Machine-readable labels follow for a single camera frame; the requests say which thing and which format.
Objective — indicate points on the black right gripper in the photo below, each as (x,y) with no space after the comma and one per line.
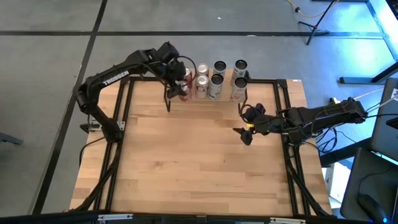
(264,123)

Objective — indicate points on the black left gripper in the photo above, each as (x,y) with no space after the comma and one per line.
(174,73)

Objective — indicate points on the silver diet cola can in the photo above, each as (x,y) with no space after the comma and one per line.
(203,69)
(201,90)

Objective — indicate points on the slim white can red print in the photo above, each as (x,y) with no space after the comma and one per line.
(238,93)

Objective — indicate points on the slim white can blue print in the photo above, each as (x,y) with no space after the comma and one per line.
(216,91)

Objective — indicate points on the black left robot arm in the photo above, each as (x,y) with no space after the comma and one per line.
(102,82)

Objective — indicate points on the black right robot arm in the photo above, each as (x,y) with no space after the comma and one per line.
(326,115)

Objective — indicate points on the wooden shelf black metal legs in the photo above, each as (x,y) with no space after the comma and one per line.
(228,81)

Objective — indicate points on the slim white can green print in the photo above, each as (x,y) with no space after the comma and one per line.
(240,69)

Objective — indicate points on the yellow white plug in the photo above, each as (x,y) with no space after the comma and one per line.
(334,100)

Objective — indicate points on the black floor beam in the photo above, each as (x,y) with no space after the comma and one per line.
(345,152)

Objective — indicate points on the white box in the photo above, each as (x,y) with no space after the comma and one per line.
(337,183)

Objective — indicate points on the black tripod stand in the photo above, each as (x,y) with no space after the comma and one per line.
(316,28)

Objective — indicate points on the grey desk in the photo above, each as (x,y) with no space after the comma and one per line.
(373,174)

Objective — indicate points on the grey monitor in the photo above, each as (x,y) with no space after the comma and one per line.
(384,133)

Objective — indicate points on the black computer mouse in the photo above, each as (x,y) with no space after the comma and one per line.
(371,207)

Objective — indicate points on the grey furniture leg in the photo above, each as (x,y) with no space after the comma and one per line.
(9,138)

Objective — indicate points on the black crossbar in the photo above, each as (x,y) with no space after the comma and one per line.
(46,217)

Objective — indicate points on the black aluminium table frame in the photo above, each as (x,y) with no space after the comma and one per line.
(149,78)

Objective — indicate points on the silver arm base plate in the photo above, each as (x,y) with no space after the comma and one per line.
(120,125)

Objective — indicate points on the silver mounting bracket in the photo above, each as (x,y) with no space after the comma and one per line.
(115,216)
(287,221)

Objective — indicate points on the black metal rack frame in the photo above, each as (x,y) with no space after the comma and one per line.
(357,80)

